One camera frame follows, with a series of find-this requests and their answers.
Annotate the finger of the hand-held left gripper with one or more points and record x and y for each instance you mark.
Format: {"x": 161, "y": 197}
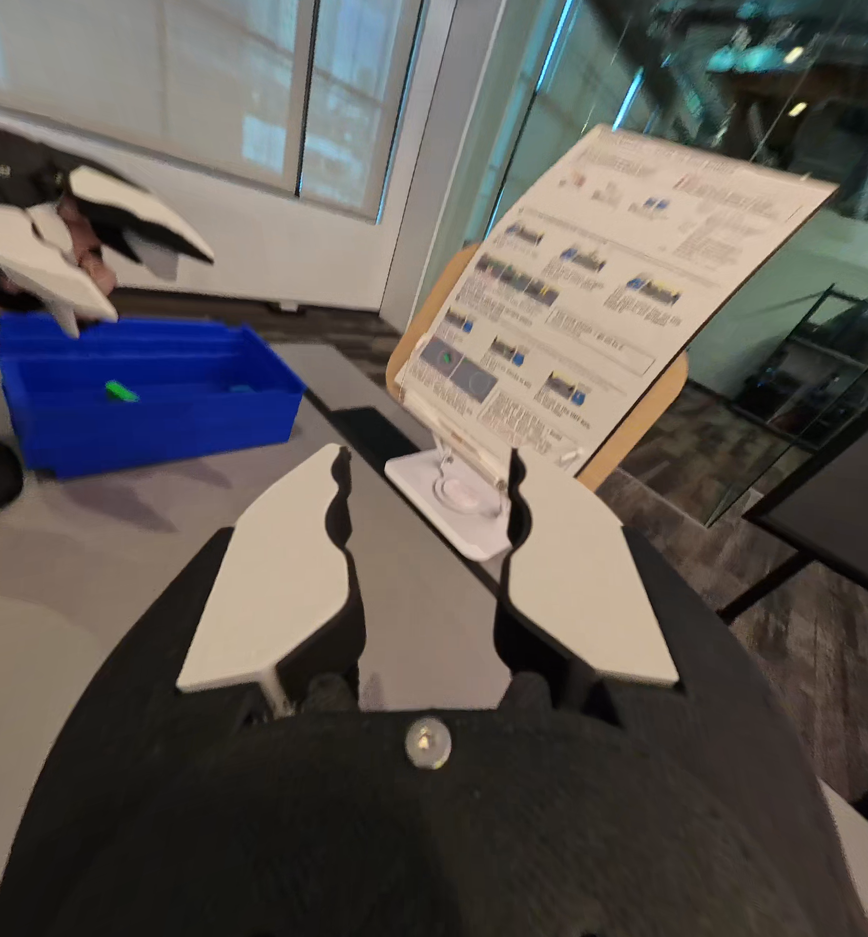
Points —
{"x": 141, "y": 205}
{"x": 31, "y": 256}

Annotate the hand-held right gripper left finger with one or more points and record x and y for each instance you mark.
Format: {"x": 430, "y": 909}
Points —
{"x": 273, "y": 585}

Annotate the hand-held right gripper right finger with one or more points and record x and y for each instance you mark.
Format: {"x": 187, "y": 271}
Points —
{"x": 588, "y": 593}

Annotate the blue plastic bin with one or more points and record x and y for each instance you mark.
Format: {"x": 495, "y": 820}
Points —
{"x": 185, "y": 439}

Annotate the person's left hand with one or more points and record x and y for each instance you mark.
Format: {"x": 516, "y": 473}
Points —
{"x": 91, "y": 252}

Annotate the large glass window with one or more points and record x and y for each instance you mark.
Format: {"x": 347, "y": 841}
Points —
{"x": 185, "y": 73}

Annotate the green wooden block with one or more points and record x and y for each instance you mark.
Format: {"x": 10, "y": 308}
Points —
{"x": 123, "y": 392}

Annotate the printed instruction board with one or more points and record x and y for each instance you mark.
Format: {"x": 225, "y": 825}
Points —
{"x": 624, "y": 256}

